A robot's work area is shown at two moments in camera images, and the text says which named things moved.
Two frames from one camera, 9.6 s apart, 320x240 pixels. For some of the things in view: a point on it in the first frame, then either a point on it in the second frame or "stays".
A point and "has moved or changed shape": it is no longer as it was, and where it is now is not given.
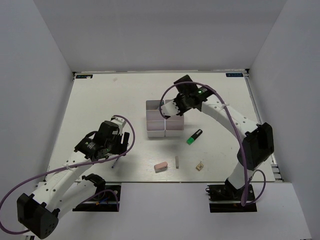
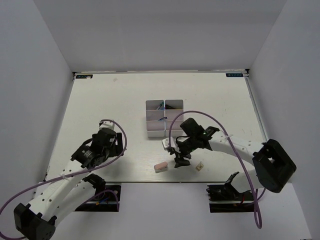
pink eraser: (160, 167) stays
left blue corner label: (84, 76) stays
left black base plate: (108, 200) stays
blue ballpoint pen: (113, 165) has moved or changed shape
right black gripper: (176, 100) -> (180, 161)
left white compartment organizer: (155, 121) stays
